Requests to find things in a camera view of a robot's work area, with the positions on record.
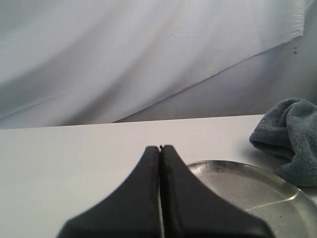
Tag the grey-blue fleece towel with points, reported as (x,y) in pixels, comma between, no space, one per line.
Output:
(289,131)

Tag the round stainless steel plate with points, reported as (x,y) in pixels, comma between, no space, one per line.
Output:
(288,211)

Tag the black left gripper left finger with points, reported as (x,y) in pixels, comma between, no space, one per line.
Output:
(131,211)

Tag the white backdrop cloth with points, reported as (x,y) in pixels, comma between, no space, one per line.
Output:
(95,61)

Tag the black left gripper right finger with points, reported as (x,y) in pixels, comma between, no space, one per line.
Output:
(191,210)

